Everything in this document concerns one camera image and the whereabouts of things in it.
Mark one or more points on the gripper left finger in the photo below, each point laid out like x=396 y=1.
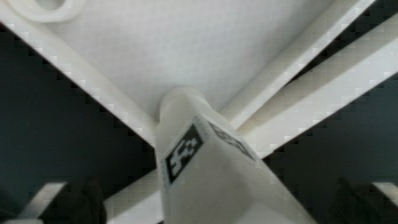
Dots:
x=37 y=204

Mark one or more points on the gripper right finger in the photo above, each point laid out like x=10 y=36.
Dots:
x=362 y=205

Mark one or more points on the white leg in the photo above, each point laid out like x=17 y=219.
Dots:
x=220 y=188

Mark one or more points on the white square desk top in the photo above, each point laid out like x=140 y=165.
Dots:
x=135 y=46

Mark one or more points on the white L-shaped fence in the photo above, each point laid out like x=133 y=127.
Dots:
x=303 y=103

